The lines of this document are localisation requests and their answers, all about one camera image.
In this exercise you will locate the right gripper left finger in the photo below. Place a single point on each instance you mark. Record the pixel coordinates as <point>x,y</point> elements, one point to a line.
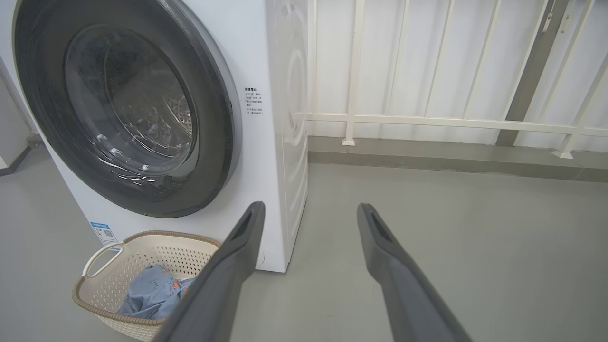
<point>218,285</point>

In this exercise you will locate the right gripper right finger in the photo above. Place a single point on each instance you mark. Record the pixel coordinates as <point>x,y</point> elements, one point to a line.
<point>403,294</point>

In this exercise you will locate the blue garment with orange prints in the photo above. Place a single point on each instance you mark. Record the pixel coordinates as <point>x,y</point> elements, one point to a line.
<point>152,297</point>

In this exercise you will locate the black round glass washer door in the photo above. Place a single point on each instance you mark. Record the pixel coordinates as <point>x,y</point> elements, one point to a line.
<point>216,109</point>

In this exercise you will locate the cream perforated basket brown rim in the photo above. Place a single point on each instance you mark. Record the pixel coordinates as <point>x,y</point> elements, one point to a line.
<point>142,249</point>

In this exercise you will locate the white front-load washing machine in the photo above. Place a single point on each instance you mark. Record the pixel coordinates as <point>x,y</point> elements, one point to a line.
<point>266,156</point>

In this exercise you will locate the blue energy label sticker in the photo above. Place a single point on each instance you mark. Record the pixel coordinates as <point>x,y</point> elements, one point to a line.
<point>104,233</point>

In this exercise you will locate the white metal railing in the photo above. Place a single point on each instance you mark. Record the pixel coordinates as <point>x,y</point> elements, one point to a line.
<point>351,85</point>

